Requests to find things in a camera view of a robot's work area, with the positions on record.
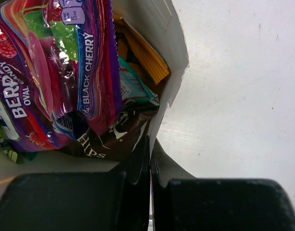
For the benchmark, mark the purple Fox's candy bag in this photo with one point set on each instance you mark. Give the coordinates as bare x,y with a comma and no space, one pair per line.
59,71

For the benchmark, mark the brown Kettle sea salt chips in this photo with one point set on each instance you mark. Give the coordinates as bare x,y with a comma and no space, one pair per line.
121,138

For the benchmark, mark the small green snack packet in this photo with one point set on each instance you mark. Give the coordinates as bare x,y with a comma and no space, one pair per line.
7,149

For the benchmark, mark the orange Kettle honey dijon chips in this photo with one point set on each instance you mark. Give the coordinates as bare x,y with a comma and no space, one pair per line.
147,56

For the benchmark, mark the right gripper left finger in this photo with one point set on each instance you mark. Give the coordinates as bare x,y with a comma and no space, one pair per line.
136,165

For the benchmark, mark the teal snack packet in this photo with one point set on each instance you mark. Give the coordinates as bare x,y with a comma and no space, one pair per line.
133,89

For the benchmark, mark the brown paper bag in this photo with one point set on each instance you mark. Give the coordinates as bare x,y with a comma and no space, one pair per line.
157,21

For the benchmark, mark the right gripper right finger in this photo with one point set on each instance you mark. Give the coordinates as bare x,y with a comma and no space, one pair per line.
164,168

